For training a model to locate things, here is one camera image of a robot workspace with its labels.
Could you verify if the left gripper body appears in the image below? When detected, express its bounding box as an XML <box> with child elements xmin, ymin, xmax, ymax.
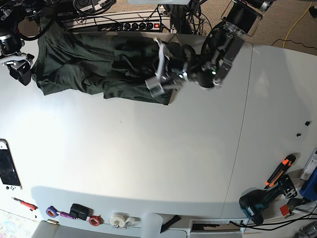
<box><xmin>153</xmin><ymin>37</ymin><xmax>187</xmax><ymax>91</ymax></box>

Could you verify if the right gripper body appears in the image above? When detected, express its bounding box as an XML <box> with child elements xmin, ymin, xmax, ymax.
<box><xmin>0</xmin><ymin>50</ymin><xmax>35</xmax><ymax>68</ymax></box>

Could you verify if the dark green t-shirt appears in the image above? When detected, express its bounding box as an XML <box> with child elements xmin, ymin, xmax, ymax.
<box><xmin>31</xmin><ymin>17</ymin><xmax>172</xmax><ymax>105</ymax></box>

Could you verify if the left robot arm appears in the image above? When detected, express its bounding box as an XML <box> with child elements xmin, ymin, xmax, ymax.
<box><xmin>145</xmin><ymin>0</ymin><xmax>273</xmax><ymax>97</ymax></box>

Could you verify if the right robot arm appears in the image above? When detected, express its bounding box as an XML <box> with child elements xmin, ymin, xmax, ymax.
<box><xmin>0</xmin><ymin>0</ymin><xmax>56</xmax><ymax>86</ymax></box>

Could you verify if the black power strip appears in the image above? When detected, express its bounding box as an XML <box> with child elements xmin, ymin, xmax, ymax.
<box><xmin>67</xmin><ymin>21</ymin><xmax>171</xmax><ymax>33</ymax></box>

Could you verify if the white handheld game console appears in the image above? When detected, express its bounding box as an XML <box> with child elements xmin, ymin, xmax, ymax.
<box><xmin>0</xmin><ymin>139</ymin><xmax>22</xmax><ymax>191</ymax></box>

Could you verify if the red screwdriver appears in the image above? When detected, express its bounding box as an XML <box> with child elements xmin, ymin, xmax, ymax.
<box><xmin>12</xmin><ymin>197</ymin><xmax>38</xmax><ymax>211</ymax></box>

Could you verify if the purple tape roll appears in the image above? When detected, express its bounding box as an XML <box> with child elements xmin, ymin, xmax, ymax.
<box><xmin>46</xmin><ymin>206</ymin><xmax>58</xmax><ymax>218</ymax></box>

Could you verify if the orange black utility knife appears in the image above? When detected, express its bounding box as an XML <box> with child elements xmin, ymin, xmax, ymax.
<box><xmin>264</xmin><ymin>154</ymin><xmax>296</xmax><ymax>189</ymax></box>

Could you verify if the teal black power drill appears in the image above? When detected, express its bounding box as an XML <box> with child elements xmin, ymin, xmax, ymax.
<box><xmin>239</xmin><ymin>175</ymin><xmax>298</xmax><ymax>226</ymax></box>

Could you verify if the white tape dispenser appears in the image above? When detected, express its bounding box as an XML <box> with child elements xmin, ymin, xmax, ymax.
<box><xmin>108</xmin><ymin>213</ymin><xmax>141</xmax><ymax>229</ymax></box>

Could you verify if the red tape roll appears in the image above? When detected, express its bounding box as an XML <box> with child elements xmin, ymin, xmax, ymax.
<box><xmin>88</xmin><ymin>216</ymin><xmax>102</xmax><ymax>227</ymax></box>

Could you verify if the red square tag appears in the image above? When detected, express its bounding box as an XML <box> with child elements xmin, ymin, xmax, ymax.
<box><xmin>279</xmin><ymin>204</ymin><xmax>290</xmax><ymax>217</ymax></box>

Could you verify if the blue box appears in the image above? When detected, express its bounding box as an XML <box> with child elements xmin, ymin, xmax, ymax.
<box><xmin>300</xmin><ymin>165</ymin><xmax>317</xmax><ymax>201</ymax></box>

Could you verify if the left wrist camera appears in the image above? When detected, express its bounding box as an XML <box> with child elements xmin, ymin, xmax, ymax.
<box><xmin>145</xmin><ymin>77</ymin><xmax>164</xmax><ymax>98</ymax></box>

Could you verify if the black action camera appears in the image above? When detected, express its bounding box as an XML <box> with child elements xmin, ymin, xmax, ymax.
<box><xmin>69</xmin><ymin>203</ymin><xmax>93</xmax><ymax>221</ymax></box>

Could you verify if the yellow extension cable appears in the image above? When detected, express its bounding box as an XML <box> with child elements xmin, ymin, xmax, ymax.
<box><xmin>283</xmin><ymin>6</ymin><xmax>317</xmax><ymax>48</ymax></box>

